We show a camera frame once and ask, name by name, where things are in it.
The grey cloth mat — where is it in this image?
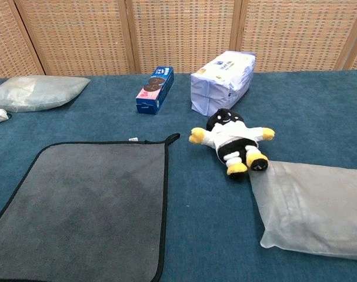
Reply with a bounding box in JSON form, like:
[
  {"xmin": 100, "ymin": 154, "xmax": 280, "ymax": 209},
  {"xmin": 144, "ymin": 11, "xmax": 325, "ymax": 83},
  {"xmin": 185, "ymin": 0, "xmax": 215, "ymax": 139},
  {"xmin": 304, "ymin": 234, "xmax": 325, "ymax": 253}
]
[{"xmin": 0, "ymin": 133, "xmax": 181, "ymax": 282}]

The blue cookie box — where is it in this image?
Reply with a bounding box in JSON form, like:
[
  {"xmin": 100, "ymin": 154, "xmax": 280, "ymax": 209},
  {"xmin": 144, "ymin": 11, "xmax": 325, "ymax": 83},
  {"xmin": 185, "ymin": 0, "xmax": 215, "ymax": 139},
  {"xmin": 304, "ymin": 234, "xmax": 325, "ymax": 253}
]
[{"xmin": 135, "ymin": 66, "xmax": 175, "ymax": 115}]

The black white plush doll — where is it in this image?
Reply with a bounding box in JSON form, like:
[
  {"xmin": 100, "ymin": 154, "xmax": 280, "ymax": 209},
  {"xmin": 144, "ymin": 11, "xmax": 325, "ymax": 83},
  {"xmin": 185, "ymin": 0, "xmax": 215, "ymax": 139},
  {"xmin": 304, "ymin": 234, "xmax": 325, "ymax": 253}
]
[{"xmin": 188, "ymin": 108, "xmax": 275, "ymax": 180}]

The white tissue pack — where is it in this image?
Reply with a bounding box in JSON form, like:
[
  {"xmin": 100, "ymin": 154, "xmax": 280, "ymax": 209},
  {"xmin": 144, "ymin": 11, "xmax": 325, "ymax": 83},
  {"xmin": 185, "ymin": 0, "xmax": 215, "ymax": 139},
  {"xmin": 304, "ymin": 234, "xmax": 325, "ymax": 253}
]
[{"xmin": 190, "ymin": 50, "xmax": 257, "ymax": 117}]

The woven wooden folding screen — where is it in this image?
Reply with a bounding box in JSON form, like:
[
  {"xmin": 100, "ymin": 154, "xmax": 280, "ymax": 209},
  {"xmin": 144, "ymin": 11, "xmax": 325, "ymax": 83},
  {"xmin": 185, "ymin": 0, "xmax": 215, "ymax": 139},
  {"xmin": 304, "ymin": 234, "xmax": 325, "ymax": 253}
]
[{"xmin": 0, "ymin": 0, "xmax": 357, "ymax": 80}]

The translucent empty-looking plastic bag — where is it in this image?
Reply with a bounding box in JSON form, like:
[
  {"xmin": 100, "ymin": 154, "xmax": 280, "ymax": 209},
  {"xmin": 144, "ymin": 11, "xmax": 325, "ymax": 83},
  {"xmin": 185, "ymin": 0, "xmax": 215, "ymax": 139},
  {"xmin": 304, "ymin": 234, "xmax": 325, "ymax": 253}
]
[{"xmin": 248, "ymin": 160, "xmax": 357, "ymax": 262}]

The translucent bag with white contents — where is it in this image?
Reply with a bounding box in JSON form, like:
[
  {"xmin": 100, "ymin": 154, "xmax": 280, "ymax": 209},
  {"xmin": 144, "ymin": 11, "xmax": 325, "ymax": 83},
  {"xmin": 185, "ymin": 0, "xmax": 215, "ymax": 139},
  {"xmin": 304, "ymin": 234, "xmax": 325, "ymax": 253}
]
[{"xmin": 0, "ymin": 75, "xmax": 91, "ymax": 113}]

